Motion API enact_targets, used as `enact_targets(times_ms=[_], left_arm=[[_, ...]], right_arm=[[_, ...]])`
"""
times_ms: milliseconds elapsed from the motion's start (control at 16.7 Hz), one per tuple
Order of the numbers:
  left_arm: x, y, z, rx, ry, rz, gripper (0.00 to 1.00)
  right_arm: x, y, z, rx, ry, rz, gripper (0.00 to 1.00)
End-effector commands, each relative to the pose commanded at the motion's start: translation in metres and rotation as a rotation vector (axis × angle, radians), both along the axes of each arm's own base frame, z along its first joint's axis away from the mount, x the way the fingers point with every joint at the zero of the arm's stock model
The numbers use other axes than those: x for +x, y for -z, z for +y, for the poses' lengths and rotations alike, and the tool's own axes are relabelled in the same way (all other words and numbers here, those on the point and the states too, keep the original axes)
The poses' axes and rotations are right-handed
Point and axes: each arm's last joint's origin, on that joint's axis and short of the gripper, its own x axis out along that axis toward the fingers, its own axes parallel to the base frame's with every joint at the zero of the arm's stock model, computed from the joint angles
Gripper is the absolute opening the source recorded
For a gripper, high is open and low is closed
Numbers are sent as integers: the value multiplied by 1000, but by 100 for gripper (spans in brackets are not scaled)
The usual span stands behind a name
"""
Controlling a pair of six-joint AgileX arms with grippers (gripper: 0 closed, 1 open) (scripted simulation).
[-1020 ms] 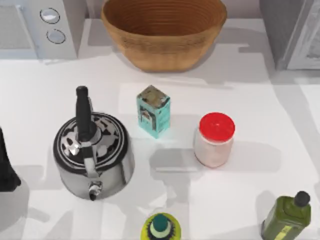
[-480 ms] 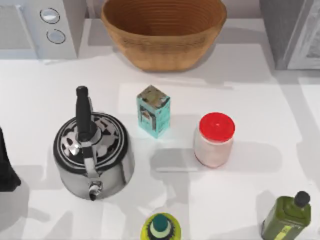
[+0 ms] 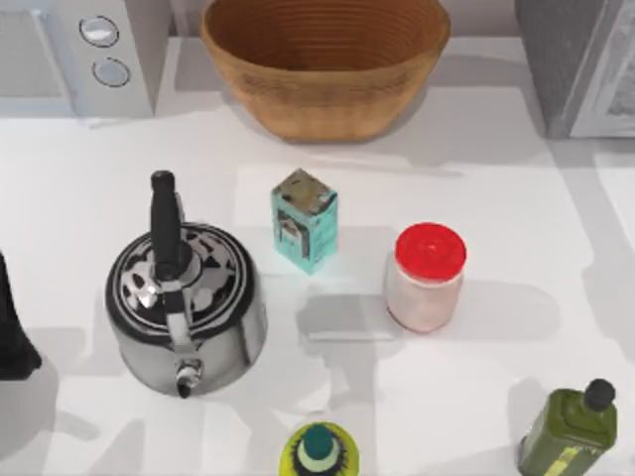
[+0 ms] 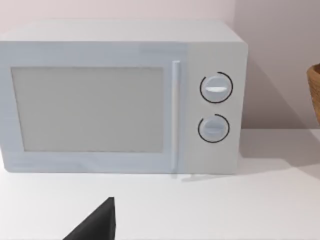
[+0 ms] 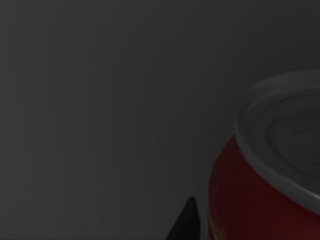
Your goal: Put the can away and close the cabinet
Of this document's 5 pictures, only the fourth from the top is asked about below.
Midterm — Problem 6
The brown woven basket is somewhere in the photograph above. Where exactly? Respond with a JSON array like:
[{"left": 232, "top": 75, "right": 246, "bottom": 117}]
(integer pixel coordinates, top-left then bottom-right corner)
[{"left": 306, "top": 62, "right": 320, "bottom": 127}]

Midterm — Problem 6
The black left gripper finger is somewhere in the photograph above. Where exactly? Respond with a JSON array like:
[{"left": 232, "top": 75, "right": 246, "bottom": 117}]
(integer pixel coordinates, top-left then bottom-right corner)
[{"left": 62, "top": 196, "right": 117, "bottom": 240}]

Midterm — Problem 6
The pale microwave door handle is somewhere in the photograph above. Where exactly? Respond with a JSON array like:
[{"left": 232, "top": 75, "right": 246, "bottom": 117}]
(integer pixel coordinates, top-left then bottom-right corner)
[{"left": 171, "top": 59, "right": 182, "bottom": 175}]

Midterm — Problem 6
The small pale microwave knob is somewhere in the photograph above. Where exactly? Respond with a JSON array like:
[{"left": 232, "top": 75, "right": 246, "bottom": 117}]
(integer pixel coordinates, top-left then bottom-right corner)
[{"left": 199, "top": 117, "right": 228, "bottom": 142}]

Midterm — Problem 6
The pale microwave door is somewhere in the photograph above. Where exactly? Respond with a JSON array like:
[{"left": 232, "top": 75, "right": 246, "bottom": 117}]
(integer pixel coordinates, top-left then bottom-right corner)
[{"left": 0, "top": 41, "right": 189, "bottom": 175}]

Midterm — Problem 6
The large pale microwave knob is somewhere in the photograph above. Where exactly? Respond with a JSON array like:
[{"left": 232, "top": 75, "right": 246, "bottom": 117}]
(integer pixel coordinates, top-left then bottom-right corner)
[{"left": 201, "top": 75, "right": 231, "bottom": 101}]

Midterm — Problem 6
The pale microwave oven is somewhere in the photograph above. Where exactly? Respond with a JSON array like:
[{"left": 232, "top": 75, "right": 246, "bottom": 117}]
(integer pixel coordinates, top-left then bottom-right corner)
[{"left": 0, "top": 20, "right": 249, "bottom": 176}]

